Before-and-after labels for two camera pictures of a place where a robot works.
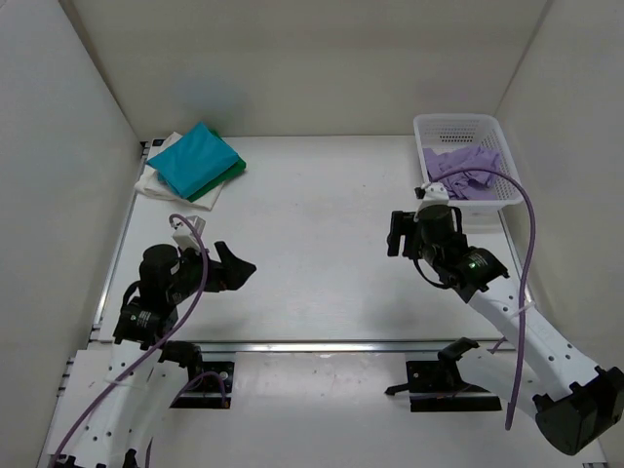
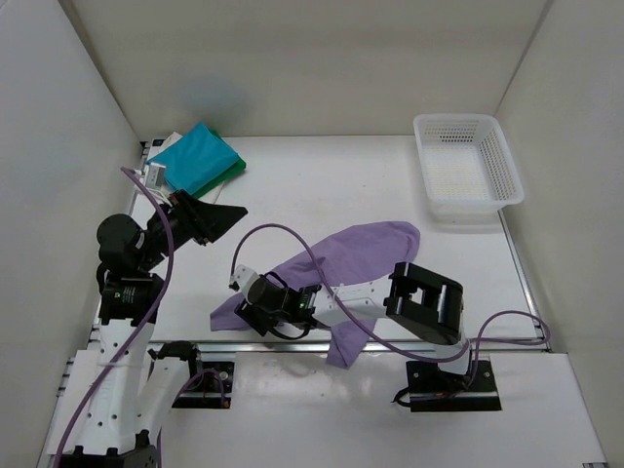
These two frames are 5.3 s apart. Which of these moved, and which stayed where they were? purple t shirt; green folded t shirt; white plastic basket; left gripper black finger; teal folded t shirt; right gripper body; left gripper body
Moved: right gripper body; purple t shirt; left gripper black finger; left gripper body
Stayed: white plastic basket; green folded t shirt; teal folded t shirt
